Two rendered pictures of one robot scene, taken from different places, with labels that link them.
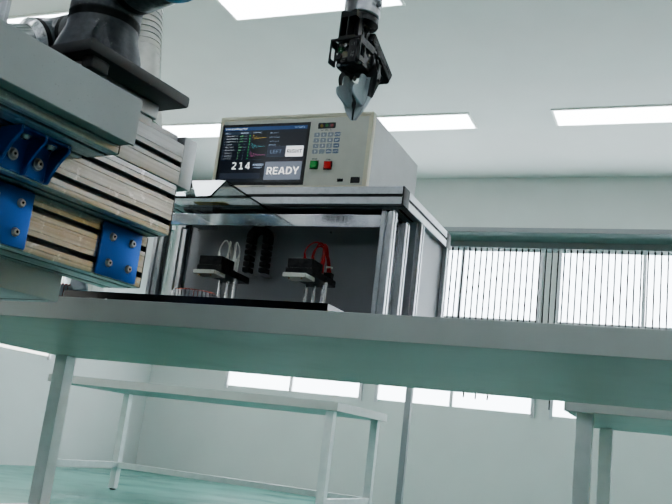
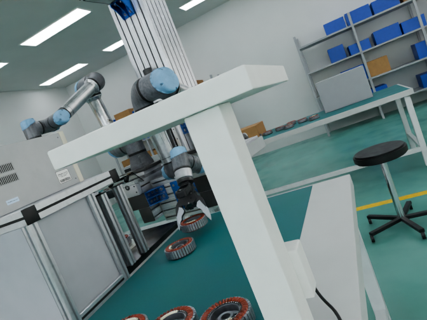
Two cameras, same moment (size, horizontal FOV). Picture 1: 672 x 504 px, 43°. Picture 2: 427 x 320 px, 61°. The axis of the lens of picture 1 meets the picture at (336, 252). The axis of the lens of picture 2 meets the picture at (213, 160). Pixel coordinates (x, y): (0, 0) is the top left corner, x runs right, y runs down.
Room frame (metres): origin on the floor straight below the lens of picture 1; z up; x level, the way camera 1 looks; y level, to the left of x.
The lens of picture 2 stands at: (3.58, 0.82, 1.15)
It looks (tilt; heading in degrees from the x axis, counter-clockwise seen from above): 6 degrees down; 179
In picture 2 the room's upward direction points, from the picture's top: 22 degrees counter-clockwise
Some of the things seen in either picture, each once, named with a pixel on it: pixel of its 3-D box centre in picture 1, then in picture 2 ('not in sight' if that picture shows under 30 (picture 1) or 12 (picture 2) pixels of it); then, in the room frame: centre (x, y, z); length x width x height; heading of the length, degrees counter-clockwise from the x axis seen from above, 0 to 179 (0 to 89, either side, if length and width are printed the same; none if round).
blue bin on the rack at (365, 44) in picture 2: not in sight; (358, 47); (-3.14, 4.16, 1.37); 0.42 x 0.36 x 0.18; 159
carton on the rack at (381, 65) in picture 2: not in sight; (377, 66); (-3.07, 4.34, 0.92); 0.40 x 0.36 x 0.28; 157
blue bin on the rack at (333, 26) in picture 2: not in sight; (334, 27); (-3.25, 3.91, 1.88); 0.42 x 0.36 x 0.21; 157
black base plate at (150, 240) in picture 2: (239, 320); (99, 259); (1.99, 0.20, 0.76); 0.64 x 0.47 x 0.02; 67
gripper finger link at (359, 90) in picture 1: (358, 94); not in sight; (1.60, -0.01, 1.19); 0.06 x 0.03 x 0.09; 149
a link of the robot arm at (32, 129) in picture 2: not in sight; (31, 129); (1.60, 0.01, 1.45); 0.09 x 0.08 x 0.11; 141
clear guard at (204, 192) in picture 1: (202, 206); (100, 193); (2.04, 0.34, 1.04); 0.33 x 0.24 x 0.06; 157
